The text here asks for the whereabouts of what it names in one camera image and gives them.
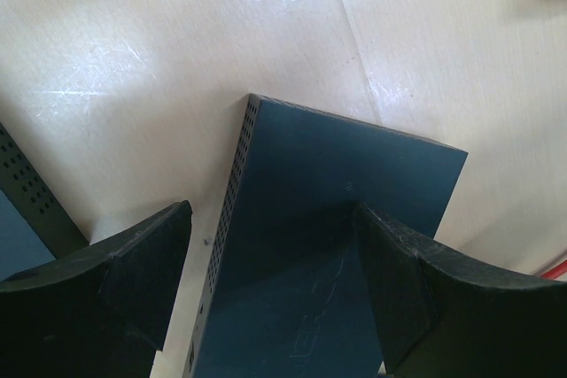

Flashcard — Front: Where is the orange-red ethernet cable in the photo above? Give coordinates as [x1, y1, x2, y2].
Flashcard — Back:
[531, 260, 567, 280]

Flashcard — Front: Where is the long black network switch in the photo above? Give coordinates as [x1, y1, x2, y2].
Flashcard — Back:
[1, 127, 89, 280]

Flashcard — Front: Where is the small black network switch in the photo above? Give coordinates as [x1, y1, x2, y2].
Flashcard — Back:
[183, 94, 467, 377]

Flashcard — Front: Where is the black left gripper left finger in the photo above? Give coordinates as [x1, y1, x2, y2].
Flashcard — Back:
[1, 201, 192, 377]

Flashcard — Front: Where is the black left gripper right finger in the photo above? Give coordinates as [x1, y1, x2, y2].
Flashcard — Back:
[353, 204, 566, 377]

